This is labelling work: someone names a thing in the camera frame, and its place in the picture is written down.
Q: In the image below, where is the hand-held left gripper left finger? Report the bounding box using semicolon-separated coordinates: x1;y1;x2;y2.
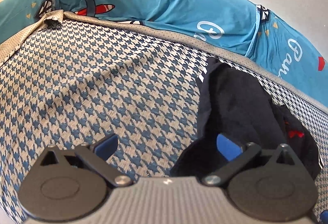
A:
38;134;134;187

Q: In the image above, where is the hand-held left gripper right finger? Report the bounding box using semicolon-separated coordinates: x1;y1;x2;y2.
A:
201;133;298;187

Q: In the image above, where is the black t-shirt with red print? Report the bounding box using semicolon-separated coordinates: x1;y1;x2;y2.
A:
169;57;323;183

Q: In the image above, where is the blue white houndstooth mat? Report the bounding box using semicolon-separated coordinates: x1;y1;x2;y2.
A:
0;9;328;224

